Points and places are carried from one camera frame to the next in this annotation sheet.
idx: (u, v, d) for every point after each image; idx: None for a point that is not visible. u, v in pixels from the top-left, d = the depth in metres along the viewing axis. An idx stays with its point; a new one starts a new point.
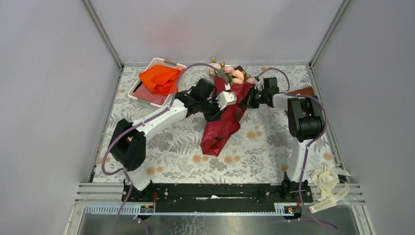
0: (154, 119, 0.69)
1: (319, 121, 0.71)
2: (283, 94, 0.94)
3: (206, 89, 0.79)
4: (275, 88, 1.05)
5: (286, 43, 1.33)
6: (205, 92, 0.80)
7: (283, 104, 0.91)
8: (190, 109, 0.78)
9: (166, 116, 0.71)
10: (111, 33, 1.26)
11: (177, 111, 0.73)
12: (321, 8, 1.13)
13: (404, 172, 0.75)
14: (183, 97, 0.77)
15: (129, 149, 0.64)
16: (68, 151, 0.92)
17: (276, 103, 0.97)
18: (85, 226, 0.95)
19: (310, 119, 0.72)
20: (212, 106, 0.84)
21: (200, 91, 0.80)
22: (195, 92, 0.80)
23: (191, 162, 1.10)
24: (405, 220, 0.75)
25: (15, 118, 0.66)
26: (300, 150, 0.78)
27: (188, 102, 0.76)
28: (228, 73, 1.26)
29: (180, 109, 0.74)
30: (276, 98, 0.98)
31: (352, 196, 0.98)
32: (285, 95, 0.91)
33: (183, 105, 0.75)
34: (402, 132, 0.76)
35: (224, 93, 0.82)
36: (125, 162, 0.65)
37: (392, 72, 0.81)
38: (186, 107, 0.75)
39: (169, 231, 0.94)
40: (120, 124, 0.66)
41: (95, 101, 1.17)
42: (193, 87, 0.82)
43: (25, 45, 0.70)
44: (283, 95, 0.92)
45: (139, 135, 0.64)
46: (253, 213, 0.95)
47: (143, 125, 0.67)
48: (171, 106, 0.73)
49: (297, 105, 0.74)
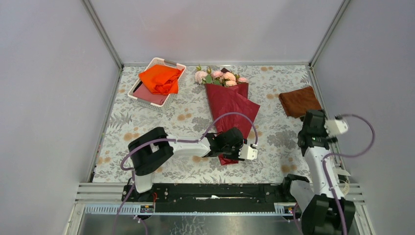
0: (185, 142, 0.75)
1: (337, 232, 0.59)
2: (321, 161, 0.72)
3: (230, 139, 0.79)
4: (320, 127, 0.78)
5: (286, 44, 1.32)
6: (229, 142, 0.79)
7: (316, 175, 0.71)
8: (209, 152, 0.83)
9: (194, 147, 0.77)
10: (111, 32, 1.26)
11: (201, 148, 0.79)
12: (320, 9, 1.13)
13: (405, 172, 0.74)
14: (210, 138, 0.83)
15: (151, 155, 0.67)
16: (68, 151, 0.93)
17: (311, 168, 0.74)
18: (85, 226, 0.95)
19: (328, 223, 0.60)
20: (233, 150, 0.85)
21: (225, 139, 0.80)
22: (221, 139, 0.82)
23: (191, 162, 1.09)
24: (406, 221, 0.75)
25: (15, 117, 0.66)
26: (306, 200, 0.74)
27: (212, 146, 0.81)
28: (218, 77, 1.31)
29: (205, 147, 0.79)
30: (314, 152, 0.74)
31: (352, 196, 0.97)
32: (322, 168, 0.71)
33: (208, 144, 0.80)
34: (402, 131, 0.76)
35: (247, 148, 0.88)
36: (139, 165, 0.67)
37: (393, 71, 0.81)
38: (209, 149, 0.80)
39: (169, 231, 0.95)
40: (155, 131, 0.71)
41: (95, 101, 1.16)
42: (222, 132, 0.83)
43: (25, 46, 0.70)
44: (321, 168, 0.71)
45: (168, 149, 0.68)
46: (253, 212, 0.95)
47: (174, 142, 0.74)
48: (199, 141, 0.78)
49: (323, 210, 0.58)
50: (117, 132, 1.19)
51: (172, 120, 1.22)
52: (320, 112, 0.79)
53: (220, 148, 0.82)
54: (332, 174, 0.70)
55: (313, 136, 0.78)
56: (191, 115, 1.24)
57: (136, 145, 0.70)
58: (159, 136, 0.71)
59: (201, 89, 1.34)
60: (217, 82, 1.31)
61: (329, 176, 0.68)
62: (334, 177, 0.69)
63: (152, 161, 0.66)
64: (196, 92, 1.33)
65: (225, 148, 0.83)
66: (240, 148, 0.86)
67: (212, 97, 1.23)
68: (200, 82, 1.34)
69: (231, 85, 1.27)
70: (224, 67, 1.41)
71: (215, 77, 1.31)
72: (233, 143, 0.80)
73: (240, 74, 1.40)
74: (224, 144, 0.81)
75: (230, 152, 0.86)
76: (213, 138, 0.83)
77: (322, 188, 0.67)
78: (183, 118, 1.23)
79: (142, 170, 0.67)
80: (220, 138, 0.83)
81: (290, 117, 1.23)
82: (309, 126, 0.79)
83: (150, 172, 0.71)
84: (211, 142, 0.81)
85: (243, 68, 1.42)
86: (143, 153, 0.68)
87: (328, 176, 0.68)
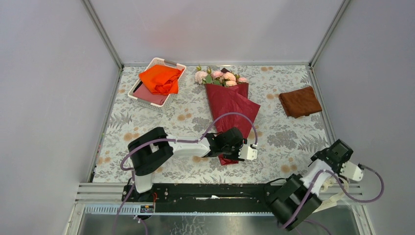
0: (185, 142, 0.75)
1: (290, 212, 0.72)
2: (319, 168, 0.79)
3: (229, 140, 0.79)
4: (339, 157, 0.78)
5: (286, 44, 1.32)
6: (229, 142, 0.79)
7: (308, 173, 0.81)
8: (209, 152, 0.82)
9: (194, 146, 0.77)
10: (111, 32, 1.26)
11: (201, 148, 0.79)
12: (320, 9, 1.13)
13: (404, 172, 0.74)
14: (210, 139, 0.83)
15: (151, 155, 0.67)
16: (68, 150, 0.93)
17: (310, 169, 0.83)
18: (85, 226, 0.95)
19: (286, 204, 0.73)
20: (233, 150, 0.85)
21: (224, 139, 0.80)
22: (221, 139, 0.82)
23: (191, 162, 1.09)
24: (406, 221, 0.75)
25: (15, 117, 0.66)
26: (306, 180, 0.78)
27: (212, 147, 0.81)
28: (218, 77, 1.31)
29: (205, 148, 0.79)
30: (319, 163, 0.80)
31: (352, 196, 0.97)
32: (315, 171, 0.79)
33: (208, 144, 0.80)
34: (403, 131, 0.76)
35: (247, 147, 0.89)
36: (138, 165, 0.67)
37: (393, 71, 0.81)
38: (208, 149, 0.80)
39: (169, 232, 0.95)
40: (155, 131, 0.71)
41: (95, 101, 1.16)
42: (221, 132, 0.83)
43: (25, 45, 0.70)
44: (316, 169, 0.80)
45: (167, 148, 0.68)
46: (253, 212, 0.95)
47: (174, 142, 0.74)
48: (199, 141, 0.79)
49: (288, 187, 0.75)
50: (117, 132, 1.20)
51: (172, 120, 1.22)
52: (349, 148, 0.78)
53: (220, 148, 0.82)
54: (321, 178, 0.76)
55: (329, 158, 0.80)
56: (191, 115, 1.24)
57: (136, 145, 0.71)
58: (159, 135, 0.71)
59: (201, 89, 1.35)
60: (217, 82, 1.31)
61: (316, 176, 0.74)
62: (320, 181, 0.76)
63: (152, 161, 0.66)
64: (196, 92, 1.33)
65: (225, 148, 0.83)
66: (240, 147, 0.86)
67: (212, 97, 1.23)
68: (200, 82, 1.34)
69: (231, 85, 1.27)
70: (224, 67, 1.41)
71: (215, 77, 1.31)
72: (232, 143, 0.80)
73: (240, 74, 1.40)
74: (224, 144, 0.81)
75: (230, 152, 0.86)
76: (213, 138, 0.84)
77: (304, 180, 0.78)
78: (183, 118, 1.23)
79: (142, 170, 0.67)
80: (219, 138, 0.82)
81: (290, 117, 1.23)
82: (331, 149, 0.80)
83: (150, 172, 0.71)
84: (211, 142, 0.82)
85: (243, 68, 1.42)
86: (144, 153, 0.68)
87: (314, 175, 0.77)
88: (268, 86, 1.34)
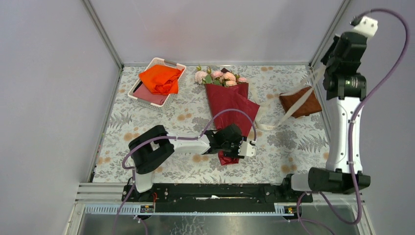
0: (185, 140, 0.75)
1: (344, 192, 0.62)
2: (347, 122, 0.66)
3: (229, 137, 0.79)
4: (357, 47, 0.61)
5: (286, 44, 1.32)
6: (229, 138, 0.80)
7: (336, 139, 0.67)
8: (209, 150, 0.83)
9: (194, 142, 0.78)
10: (111, 32, 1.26)
11: (202, 145, 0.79)
12: (321, 8, 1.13)
13: (404, 171, 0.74)
14: (209, 135, 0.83)
15: (152, 152, 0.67)
16: (67, 150, 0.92)
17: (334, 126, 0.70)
18: (85, 226, 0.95)
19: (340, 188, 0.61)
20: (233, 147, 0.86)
21: (224, 135, 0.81)
22: (220, 135, 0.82)
23: (191, 162, 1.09)
24: (406, 221, 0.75)
25: (15, 117, 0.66)
26: (341, 154, 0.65)
27: (212, 143, 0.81)
28: (218, 77, 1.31)
29: (205, 144, 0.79)
30: (342, 106, 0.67)
31: (352, 196, 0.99)
32: (347, 130, 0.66)
33: (208, 141, 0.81)
34: (403, 132, 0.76)
35: (246, 143, 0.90)
36: (140, 163, 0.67)
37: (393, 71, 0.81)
38: (208, 146, 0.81)
39: (169, 231, 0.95)
40: (155, 130, 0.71)
41: (95, 101, 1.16)
42: (220, 129, 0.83)
43: (25, 46, 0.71)
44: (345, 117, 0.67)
45: (168, 146, 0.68)
46: (253, 212, 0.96)
47: (175, 139, 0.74)
48: (199, 138, 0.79)
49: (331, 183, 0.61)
50: (117, 132, 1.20)
51: (172, 120, 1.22)
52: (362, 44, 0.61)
53: (219, 144, 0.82)
54: (356, 141, 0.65)
55: (347, 79, 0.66)
56: (191, 115, 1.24)
57: (136, 144, 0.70)
58: (159, 133, 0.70)
59: (201, 89, 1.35)
60: (217, 82, 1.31)
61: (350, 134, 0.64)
62: (357, 148, 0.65)
63: (153, 159, 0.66)
64: (196, 92, 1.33)
65: (224, 144, 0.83)
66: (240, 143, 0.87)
67: (212, 96, 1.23)
68: (200, 82, 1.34)
69: (230, 84, 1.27)
70: (225, 67, 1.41)
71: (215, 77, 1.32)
72: (231, 140, 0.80)
73: (240, 74, 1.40)
74: (223, 141, 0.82)
75: (230, 149, 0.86)
76: (213, 135, 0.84)
77: (340, 161, 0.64)
78: (183, 118, 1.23)
79: (143, 168, 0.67)
80: (219, 135, 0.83)
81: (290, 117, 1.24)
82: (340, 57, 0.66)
83: (151, 170, 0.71)
84: (211, 139, 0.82)
85: (243, 68, 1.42)
86: (145, 151, 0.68)
87: (350, 143, 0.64)
88: (268, 86, 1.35)
